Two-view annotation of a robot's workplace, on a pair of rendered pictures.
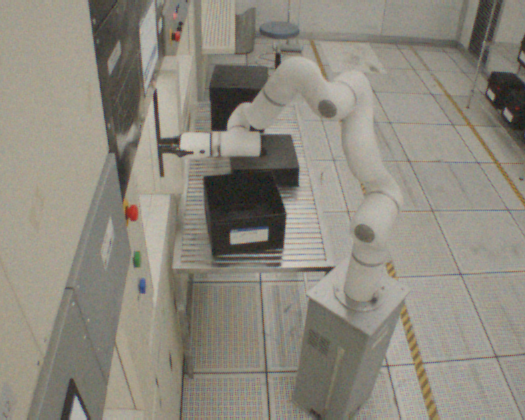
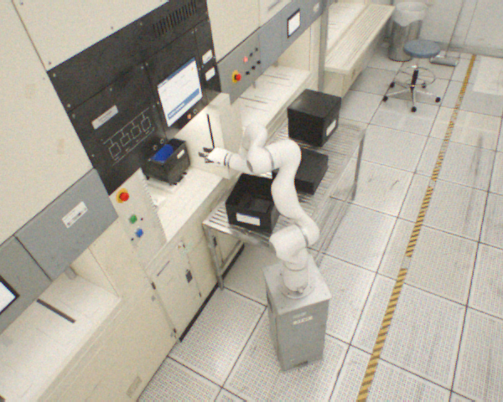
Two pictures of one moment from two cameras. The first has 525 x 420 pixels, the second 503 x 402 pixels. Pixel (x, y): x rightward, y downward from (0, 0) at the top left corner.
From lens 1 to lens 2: 0.98 m
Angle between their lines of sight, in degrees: 29
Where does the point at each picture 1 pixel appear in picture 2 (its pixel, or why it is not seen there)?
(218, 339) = (251, 272)
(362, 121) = (283, 177)
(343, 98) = (258, 162)
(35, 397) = not seen: outside the picture
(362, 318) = (282, 300)
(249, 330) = not seen: hidden behind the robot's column
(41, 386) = not seen: outside the picture
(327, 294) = (273, 274)
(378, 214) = (282, 239)
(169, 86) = (215, 115)
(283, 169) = (302, 181)
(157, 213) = (207, 188)
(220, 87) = (293, 110)
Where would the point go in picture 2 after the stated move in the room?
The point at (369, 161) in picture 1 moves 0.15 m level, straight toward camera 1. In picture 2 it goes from (282, 204) to (256, 224)
